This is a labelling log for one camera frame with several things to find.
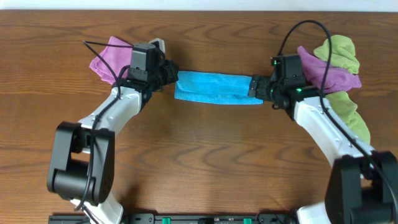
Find crumpled purple cloth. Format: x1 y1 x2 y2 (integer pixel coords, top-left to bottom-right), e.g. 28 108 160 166
297 46 362 94

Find upper green cloth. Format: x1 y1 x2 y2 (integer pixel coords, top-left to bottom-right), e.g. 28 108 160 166
313 35 360 75

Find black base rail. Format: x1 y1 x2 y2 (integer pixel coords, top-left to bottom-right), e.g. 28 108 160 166
47 212 299 224

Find folded purple cloth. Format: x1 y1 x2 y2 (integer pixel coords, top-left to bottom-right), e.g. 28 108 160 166
89 36 132 85

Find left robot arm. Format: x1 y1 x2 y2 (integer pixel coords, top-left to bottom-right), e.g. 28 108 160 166
47 39 179 223

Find right black cable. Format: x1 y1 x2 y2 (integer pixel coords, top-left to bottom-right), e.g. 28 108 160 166
276 19 398 218

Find blue cloth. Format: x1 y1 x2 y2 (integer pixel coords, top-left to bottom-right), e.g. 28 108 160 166
174 71 263 105

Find green cloth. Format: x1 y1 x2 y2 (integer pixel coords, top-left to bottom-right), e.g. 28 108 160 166
313 35 360 75
326 91 371 144

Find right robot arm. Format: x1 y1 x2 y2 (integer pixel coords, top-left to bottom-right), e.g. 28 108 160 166
248 55 397 223

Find lower green cloth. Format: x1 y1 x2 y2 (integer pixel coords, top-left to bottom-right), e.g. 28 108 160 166
326 91 371 144

